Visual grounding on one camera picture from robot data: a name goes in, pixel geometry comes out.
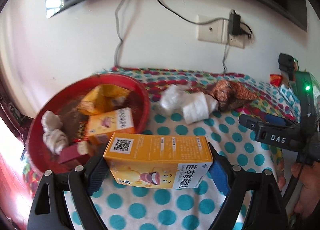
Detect camera with screen on gripper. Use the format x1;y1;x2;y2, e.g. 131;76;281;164
293;71;319;134

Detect yellow medicine box with QR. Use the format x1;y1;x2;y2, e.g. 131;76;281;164
104;133;213;189

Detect small red white box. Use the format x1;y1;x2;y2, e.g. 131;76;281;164
58;141;93;165

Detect yellow medicine box with mouth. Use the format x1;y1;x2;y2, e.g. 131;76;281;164
86;107;135;145

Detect black gripper mount at right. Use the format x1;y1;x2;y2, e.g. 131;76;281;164
278;53;295;81

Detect red snack packet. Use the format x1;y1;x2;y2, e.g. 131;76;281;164
270;74;283;87

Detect black power adapter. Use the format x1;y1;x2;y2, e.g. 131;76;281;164
228;9;241;36

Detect white wall socket plate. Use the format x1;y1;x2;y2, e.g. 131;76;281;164
196;19;245;49

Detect round red tray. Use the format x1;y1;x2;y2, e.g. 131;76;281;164
27;74;150;176

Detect person's right hand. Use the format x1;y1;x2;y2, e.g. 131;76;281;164
277;160;319;219

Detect yellow snack bag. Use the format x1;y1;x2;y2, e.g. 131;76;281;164
77;84;131;116

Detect brown patterned cloth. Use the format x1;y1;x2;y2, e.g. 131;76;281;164
210;80;258;112

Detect polka dot colourful bedsheet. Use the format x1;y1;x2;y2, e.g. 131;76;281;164
22;66;301;230

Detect black cable on wall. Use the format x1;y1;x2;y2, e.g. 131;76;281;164
114;0;135;68

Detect red black candy bar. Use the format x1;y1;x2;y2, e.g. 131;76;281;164
74;121;88;143

